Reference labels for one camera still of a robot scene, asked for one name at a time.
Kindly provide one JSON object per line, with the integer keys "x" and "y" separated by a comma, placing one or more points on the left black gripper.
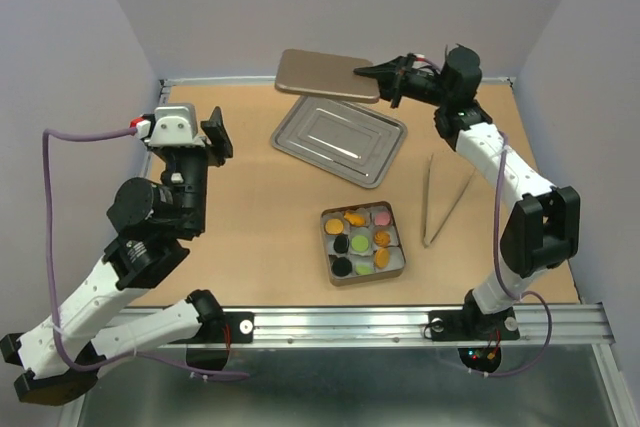
{"x": 223, "y": 149}

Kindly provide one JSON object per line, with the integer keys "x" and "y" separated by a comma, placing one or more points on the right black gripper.
{"x": 393, "y": 77}

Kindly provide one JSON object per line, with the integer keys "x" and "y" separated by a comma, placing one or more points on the silver metal tray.
{"x": 346, "y": 139}

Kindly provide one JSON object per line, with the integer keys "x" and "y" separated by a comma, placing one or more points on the square tin lid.
{"x": 309, "y": 73}

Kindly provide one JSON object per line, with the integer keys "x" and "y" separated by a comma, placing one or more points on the orange waffle cookie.
{"x": 334, "y": 226}

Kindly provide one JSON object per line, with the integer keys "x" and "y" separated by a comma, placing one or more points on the pink round cookie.
{"x": 382, "y": 218}

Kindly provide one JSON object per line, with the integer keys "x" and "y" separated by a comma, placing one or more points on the orange fish cookie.
{"x": 355, "y": 219}

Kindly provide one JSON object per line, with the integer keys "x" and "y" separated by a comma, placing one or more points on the black sandwich cookie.
{"x": 341, "y": 244}

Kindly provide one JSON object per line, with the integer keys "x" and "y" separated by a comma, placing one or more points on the brown flower cookie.
{"x": 382, "y": 238}

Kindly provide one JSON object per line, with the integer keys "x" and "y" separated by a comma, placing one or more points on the green round cookie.
{"x": 363, "y": 269}
{"x": 360, "y": 244}

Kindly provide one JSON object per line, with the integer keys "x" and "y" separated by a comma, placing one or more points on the black round cookie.
{"x": 341, "y": 267}

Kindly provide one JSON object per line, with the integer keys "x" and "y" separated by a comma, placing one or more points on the metal tongs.
{"x": 446, "y": 179}

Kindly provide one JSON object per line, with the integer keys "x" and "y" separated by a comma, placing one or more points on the orange round cookie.
{"x": 382, "y": 258}

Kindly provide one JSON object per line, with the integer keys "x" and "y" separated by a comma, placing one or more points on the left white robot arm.
{"x": 63, "y": 357}

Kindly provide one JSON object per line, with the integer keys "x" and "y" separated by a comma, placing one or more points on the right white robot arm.
{"x": 542, "y": 230}

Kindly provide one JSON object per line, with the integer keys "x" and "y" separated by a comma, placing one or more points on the square cookie tin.
{"x": 398, "y": 259}

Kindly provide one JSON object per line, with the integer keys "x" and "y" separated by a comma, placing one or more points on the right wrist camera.
{"x": 419, "y": 61}

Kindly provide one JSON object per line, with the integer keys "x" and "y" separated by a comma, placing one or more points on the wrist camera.
{"x": 419, "y": 61}
{"x": 171, "y": 125}

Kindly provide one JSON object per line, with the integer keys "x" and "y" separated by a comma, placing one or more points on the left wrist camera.
{"x": 171, "y": 125}

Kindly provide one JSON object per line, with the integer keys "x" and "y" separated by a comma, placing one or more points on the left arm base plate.
{"x": 234, "y": 327}

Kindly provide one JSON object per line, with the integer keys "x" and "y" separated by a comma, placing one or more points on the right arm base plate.
{"x": 458, "y": 326}

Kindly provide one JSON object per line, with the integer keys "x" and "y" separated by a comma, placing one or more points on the aluminium front rail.
{"x": 395, "y": 326}

